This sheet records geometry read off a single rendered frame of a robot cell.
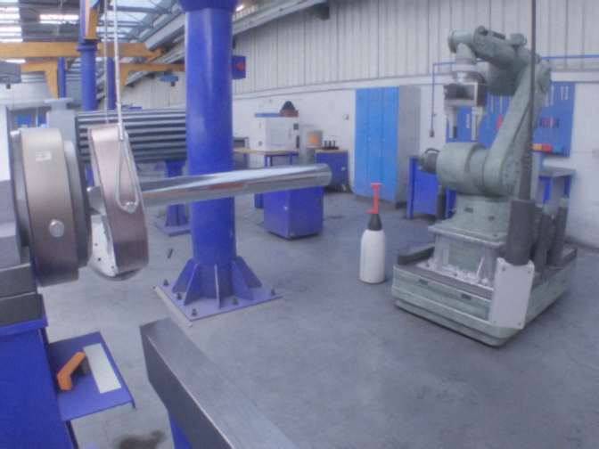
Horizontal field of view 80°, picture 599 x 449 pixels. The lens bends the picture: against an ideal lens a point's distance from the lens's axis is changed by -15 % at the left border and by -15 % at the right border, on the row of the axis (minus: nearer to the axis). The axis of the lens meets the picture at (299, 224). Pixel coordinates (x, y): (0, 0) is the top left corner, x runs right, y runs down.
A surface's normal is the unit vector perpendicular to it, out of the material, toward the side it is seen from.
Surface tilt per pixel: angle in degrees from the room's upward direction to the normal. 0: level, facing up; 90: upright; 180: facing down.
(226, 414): 0
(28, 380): 90
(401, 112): 90
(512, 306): 90
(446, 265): 90
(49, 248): 106
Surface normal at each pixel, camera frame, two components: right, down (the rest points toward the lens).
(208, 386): 0.00, -0.97
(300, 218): 0.58, 0.20
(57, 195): 0.58, -0.07
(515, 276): -0.34, 0.23
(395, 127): -0.82, 0.14
